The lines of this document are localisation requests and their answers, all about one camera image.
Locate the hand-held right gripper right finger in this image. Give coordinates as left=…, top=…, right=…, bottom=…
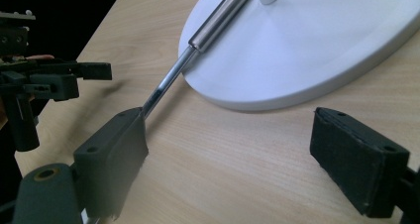
left=309, top=106, right=411, bottom=219

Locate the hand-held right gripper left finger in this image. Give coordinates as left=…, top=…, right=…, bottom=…
left=72, top=106, right=150, bottom=221

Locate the silver metal rod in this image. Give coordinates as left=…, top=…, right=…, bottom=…
left=142, top=0, right=256, bottom=120

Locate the white round stand base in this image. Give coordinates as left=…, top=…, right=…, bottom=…
left=177, top=0, right=420, bottom=112

